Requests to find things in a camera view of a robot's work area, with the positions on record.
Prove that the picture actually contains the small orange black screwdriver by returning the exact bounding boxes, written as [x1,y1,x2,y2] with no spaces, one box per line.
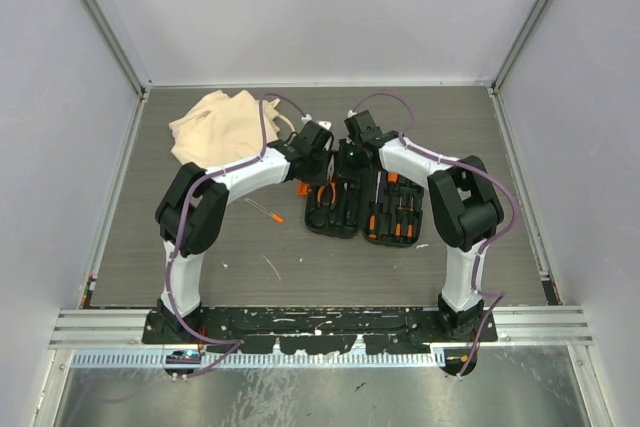
[394,199,403,238]

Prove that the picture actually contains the black plastic tool case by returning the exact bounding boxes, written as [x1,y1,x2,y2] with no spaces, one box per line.
[297,169,425,248]

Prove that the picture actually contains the orange black needle-nose pliers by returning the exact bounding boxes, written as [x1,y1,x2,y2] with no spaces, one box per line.
[316,181,337,209]

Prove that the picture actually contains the thin orange-tip screwdriver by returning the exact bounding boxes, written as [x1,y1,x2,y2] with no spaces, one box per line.
[244,198,284,223]

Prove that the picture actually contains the thin orange tip screwdriver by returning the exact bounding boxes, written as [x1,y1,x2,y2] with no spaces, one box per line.
[367,171,382,239]

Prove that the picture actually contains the large orange handle screwdriver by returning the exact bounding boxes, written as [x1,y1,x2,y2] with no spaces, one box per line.
[387,172,399,188]

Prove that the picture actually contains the beige cloth bag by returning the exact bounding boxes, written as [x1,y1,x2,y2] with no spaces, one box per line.
[169,90,294,168]

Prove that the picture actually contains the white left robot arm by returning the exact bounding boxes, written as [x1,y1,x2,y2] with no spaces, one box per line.
[155,120,334,343]

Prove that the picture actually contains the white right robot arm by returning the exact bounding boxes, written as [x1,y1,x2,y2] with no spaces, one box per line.
[345,110,504,341]

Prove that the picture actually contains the aluminium front rail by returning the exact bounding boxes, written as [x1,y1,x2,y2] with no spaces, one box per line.
[49,306,593,351]

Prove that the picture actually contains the perforated cable tray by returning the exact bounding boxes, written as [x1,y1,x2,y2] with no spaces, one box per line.
[70,349,445,369]

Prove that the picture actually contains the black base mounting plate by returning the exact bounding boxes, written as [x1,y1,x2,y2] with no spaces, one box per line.
[142,307,498,355]

